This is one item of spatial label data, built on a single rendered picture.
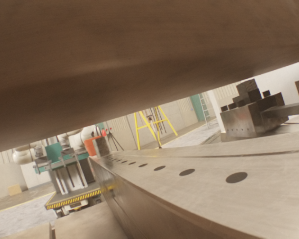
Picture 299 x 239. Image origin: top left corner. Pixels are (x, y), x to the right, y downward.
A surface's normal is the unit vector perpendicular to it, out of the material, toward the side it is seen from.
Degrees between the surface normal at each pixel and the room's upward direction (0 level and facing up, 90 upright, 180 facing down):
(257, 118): 90
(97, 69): 135
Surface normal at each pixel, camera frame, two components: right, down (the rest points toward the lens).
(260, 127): 0.03, -0.07
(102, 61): 0.51, 0.53
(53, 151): 0.33, -0.17
